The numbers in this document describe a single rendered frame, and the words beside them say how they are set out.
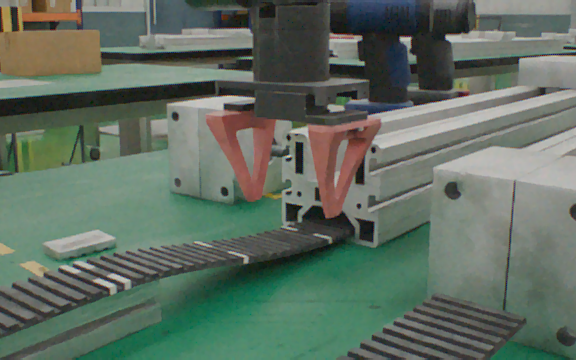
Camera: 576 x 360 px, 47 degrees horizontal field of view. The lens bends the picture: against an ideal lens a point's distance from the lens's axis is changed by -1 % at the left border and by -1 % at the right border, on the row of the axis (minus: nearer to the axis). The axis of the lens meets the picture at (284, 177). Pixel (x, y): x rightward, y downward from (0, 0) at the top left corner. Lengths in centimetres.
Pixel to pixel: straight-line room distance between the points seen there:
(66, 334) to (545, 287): 26
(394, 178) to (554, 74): 55
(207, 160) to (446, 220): 33
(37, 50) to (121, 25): 1016
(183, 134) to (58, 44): 181
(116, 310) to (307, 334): 11
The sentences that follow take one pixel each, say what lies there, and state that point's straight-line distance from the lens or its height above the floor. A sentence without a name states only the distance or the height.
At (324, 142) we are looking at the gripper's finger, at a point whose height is 88.
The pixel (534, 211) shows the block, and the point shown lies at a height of 86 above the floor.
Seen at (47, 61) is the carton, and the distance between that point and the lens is 247.
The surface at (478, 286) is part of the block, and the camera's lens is 41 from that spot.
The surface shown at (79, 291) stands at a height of 81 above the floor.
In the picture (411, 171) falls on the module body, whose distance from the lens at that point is 57.
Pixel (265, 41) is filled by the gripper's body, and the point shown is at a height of 94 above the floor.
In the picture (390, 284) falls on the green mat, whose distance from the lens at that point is 48.
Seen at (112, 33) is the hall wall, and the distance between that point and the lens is 1249.
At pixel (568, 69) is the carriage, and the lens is 106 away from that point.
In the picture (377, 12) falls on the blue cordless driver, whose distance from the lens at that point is 92.
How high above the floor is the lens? 96
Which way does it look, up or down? 13 degrees down
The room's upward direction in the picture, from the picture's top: straight up
